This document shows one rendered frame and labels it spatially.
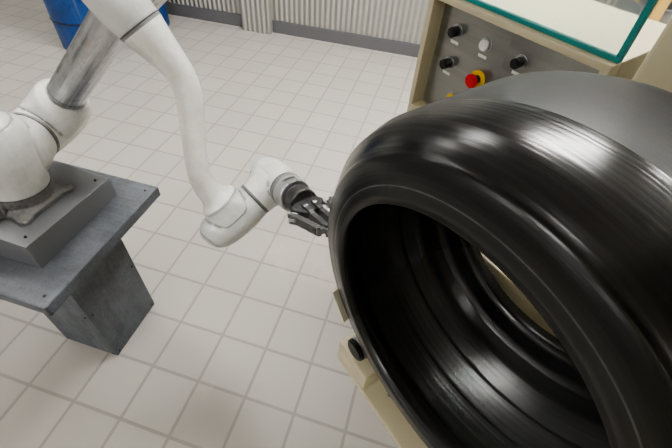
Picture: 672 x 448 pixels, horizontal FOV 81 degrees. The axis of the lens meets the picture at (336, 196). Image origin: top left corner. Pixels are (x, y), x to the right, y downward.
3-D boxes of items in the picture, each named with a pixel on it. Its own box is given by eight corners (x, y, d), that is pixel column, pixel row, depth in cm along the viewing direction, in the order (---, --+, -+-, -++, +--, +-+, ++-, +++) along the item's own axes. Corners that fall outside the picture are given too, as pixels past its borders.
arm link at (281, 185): (298, 167, 103) (310, 175, 98) (303, 196, 108) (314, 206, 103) (267, 179, 99) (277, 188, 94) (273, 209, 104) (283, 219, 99)
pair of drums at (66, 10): (180, 20, 408) (162, -67, 355) (113, 62, 335) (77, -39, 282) (125, 10, 419) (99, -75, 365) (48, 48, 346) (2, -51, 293)
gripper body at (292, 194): (279, 190, 95) (297, 206, 88) (308, 178, 99) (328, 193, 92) (283, 215, 99) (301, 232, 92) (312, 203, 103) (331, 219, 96)
